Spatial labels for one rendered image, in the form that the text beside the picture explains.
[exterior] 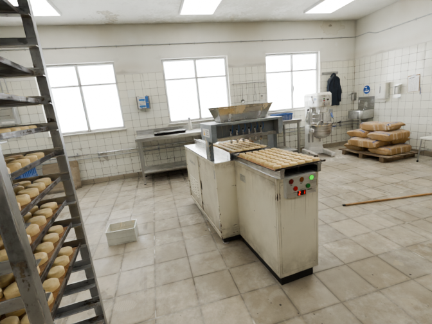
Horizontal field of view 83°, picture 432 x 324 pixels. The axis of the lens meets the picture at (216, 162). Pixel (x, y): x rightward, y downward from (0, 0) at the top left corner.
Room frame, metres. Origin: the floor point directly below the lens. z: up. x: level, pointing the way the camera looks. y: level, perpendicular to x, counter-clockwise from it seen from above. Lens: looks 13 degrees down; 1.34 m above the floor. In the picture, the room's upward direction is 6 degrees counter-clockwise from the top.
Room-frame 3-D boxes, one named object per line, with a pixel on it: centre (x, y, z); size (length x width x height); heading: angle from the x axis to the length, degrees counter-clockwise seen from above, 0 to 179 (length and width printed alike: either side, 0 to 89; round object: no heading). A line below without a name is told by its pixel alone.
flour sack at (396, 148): (4.64, -3.45, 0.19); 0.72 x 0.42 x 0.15; 108
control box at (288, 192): (1.53, -0.54, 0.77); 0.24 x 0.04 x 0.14; 108
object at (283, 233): (1.88, -0.43, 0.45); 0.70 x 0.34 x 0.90; 18
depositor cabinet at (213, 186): (2.81, -0.13, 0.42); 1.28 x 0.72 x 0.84; 18
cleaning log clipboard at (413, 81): (4.87, -4.00, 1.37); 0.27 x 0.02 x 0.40; 13
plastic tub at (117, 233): (2.44, 1.09, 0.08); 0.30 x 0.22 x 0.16; 101
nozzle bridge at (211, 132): (2.36, -0.28, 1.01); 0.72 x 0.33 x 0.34; 108
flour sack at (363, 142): (4.88, -3.15, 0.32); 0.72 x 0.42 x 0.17; 18
